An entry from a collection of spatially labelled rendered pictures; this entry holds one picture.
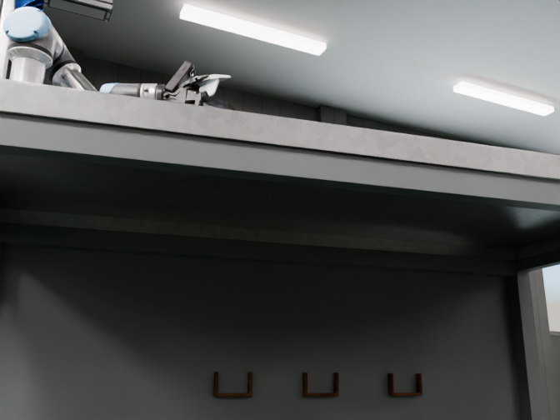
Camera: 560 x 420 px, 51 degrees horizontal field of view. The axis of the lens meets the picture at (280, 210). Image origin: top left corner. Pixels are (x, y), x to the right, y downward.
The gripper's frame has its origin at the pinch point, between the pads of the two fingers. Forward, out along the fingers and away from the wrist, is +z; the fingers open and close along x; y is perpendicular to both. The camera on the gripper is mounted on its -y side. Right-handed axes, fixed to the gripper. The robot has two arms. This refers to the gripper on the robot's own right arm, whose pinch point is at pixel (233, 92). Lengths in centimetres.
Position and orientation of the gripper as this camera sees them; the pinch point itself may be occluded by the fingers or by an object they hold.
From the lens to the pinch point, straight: 161.4
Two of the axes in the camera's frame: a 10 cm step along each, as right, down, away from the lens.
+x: 0.0, -4.0, -9.2
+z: 10.0, 0.1, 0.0
